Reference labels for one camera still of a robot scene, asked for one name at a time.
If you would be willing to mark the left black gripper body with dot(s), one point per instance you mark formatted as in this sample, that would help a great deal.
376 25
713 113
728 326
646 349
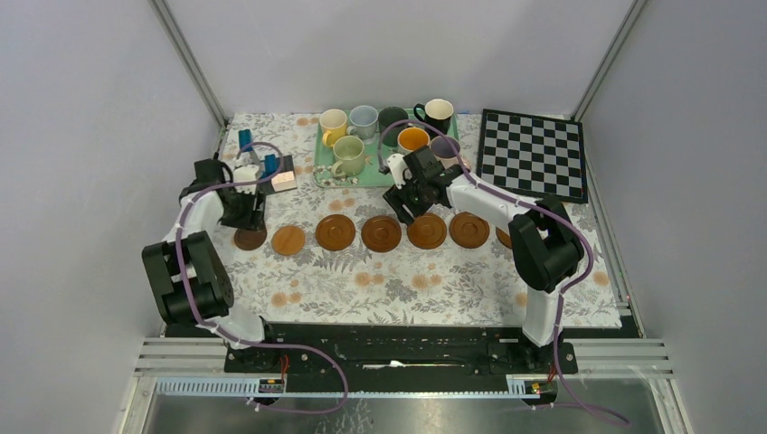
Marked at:
244 212

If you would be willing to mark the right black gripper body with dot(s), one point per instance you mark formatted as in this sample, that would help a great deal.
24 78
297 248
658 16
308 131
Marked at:
411 194

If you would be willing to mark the small dark wooden coaster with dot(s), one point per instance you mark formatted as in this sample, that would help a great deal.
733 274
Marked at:
249 240

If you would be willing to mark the pink mug purple inside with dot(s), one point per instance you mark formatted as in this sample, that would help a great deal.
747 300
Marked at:
447 151

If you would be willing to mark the brown wooden coaster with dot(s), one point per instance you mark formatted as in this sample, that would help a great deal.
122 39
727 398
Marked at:
381 233
335 232
503 238
428 231
468 230

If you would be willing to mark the small light wooden coaster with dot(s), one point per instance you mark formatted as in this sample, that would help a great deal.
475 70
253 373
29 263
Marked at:
288 240

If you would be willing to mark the black white chessboard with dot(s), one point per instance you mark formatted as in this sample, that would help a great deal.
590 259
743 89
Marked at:
532 155

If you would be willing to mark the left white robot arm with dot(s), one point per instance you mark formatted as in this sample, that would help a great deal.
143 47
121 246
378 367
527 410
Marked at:
189 282

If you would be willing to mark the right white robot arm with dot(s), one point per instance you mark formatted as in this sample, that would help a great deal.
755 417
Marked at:
546 248

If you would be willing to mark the light wooden block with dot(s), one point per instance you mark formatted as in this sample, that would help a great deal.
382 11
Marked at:
284 182

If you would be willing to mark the patterned mug orange inside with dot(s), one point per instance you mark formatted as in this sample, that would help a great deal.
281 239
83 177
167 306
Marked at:
411 139

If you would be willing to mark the green serving tray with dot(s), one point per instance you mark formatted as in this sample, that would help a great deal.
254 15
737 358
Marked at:
375 154

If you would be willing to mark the blue block on stand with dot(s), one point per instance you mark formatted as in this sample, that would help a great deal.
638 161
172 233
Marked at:
246 148

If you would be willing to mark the black mug white inside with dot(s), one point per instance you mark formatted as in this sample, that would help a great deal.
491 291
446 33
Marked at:
436 113

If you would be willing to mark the dark green mug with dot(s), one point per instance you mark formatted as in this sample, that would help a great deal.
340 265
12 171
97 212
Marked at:
388 116

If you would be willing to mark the pale green mug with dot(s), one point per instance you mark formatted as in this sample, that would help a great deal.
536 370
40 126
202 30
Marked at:
349 155

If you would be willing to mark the light blue mug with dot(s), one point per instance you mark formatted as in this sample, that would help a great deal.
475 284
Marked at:
363 122

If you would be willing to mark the floral tablecloth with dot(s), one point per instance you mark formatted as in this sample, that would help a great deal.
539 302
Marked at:
448 285

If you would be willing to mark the yellow mug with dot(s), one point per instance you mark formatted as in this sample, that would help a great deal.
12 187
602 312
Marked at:
333 123

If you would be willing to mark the dark base plate with blocks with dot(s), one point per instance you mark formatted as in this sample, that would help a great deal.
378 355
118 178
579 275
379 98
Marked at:
272 165

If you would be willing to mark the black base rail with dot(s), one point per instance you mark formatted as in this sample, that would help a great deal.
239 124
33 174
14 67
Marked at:
389 358

